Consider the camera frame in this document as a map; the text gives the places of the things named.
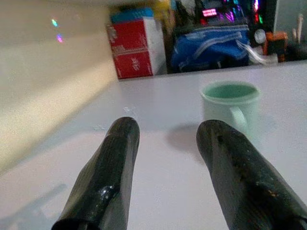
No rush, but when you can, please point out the red and white cardboard box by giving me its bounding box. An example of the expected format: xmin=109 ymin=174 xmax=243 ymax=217
xmin=106 ymin=16 xmax=167 ymax=80

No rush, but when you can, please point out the mint green enamel mug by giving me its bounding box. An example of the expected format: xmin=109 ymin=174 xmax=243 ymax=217
xmin=199 ymin=80 xmax=261 ymax=142

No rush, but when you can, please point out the light blue flat box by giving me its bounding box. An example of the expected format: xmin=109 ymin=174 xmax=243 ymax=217
xmin=109 ymin=7 xmax=154 ymax=24

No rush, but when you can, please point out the computer tower with coloured lights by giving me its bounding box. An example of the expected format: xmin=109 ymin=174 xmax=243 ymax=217
xmin=194 ymin=0 xmax=278 ymax=27

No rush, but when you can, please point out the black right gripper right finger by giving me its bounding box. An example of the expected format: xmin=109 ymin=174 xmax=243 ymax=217
xmin=196 ymin=119 xmax=307 ymax=230

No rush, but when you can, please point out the orange and black device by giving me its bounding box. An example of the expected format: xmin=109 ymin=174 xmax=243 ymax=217
xmin=262 ymin=31 xmax=288 ymax=62

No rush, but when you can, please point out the blue fabric bag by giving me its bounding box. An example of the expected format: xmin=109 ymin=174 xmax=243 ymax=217
xmin=170 ymin=24 xmax=251 ymax=72

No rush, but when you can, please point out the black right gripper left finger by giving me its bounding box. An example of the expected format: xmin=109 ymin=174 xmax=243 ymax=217
xmin=50 ymin=116 xmax=141 ymax=230

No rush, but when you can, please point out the clear plastic tube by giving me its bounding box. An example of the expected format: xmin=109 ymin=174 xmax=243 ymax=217
xmin=236 ymin=39 xmax=279 ymax=65

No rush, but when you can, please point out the beige wooden utensil handle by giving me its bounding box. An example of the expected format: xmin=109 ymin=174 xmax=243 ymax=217
xmin=292 ymin=13 xmax=305 ymax=44

